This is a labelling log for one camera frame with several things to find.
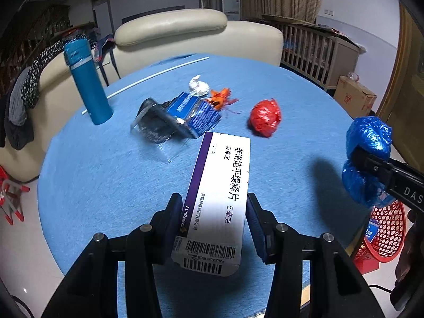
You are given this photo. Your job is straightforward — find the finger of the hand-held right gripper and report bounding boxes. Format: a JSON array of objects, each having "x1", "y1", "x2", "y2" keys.
[{"x1": 351, "y1": 147, "x2": 396, "y2": 193}]

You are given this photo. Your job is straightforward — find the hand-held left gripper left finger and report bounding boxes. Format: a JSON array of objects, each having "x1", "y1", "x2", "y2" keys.
[{"x1": 40, "y1": 192, "x2": 184, "y2": 318}]

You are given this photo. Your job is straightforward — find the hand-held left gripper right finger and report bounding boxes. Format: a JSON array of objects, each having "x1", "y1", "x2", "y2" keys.
[{"x1": 247, "y1": 192, "x2": 386, "y2": 318}]

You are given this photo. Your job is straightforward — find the blue plastic bag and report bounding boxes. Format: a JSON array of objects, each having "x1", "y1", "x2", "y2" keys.
[{"x1": 341, "y1": 117, "x2": 394, "y2": 207}]

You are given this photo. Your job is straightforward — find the white purple medicine box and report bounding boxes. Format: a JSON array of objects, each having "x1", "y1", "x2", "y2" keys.
[{"x1": 170, "y1": 131, "x2": 251, "y2": 277}]

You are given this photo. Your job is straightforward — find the red mesh basket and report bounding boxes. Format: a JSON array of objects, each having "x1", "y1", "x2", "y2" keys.
[{"x1": 354, "y1": 199, "x2": 409, "y2": 274}]

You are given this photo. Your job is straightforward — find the orange wrapper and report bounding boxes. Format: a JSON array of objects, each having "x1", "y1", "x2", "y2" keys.
[{"x1": 205, "y1": 88, "x2": 239, "y2": 111}]

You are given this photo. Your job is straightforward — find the person's right hand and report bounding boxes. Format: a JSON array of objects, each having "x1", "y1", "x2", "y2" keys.
[{"x1": 390, "y1": 210, "x2": 424, "y2": 312}]

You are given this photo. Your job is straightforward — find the blue white packet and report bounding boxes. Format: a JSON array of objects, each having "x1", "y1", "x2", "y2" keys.
[{"x1": 364, "y1": 218, "x2": 379, "y2": 243}]

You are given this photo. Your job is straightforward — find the cardboard box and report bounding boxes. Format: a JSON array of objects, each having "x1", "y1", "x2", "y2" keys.
[{"x1": 333, "y1": 76, "x2": 378, "y2": 116}]

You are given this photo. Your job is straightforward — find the crumpled red plastic bag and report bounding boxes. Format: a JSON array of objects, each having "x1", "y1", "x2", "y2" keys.
[{"x1": 248, "y1": 99, "x2": 282, "y2": 139}]

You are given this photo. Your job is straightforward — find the blue foil snack packet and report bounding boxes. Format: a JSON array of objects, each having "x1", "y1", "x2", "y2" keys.
[{"x1": 131, "y1": 91, "x2": 222, "y2": 144}]

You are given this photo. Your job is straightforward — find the crumpled white tissue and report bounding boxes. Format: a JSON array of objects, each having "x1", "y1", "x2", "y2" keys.
[{"x1": 188, "y1": 74, "x2": 211, "y2": 97}]

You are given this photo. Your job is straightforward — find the wooden crib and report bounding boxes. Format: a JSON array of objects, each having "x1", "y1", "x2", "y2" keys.
[{"x1": 262, "y1": 14, "x2": 366, "y2": 91}]

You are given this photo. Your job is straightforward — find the blue thermos bottle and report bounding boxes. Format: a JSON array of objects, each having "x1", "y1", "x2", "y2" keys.
[{"x1": 64, "y1": 39, "x2": 114, "y2": 126}]

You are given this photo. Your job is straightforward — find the thin white plastic tube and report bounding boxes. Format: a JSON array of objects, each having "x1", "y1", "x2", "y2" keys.
[{"x1": 81, "y1": 56, "x2": 210, "y2": 115}]

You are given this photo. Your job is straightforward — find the dark garment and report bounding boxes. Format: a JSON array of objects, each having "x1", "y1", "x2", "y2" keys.
[{"x1": 0, "y1": 99, "x2": 35, "y2": 150}]

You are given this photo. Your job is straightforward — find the cream leather sofa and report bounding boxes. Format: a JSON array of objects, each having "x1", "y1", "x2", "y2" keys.
[{"x1": 0, "y1": 8, "x2": 285, "y2": 186}]

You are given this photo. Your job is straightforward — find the grey garment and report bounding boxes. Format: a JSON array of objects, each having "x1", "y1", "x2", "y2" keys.
[{"x1": 8, "y1": 66, "x2": 32, "y2": 124}]

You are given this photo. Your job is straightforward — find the black dotted garment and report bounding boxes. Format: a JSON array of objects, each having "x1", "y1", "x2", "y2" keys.
[{"x1": 20, "y1": 38, "x2": 72, "y2": 108}]

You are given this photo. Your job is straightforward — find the white air conditioner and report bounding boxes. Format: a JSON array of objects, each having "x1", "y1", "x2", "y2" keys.
[{"x1": 221, "y1": 0, "x2": 241, "y2": 20}]

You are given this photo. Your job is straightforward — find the dark wooden shelf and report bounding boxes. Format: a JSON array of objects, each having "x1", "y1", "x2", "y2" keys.
[{"x1": 0, "y1": 3, "x2": 72, "y2": 83}]

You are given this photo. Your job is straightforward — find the wooden door frame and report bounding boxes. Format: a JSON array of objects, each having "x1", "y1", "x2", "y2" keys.
[{"x1": 378, "y1": 3, "x2": 424, "y2": 163}]

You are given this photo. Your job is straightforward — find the colourful strapped bag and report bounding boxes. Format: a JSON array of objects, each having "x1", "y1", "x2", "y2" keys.
[{"x1": 89, "y1": 33, "x2": 120, "y2": 85}]

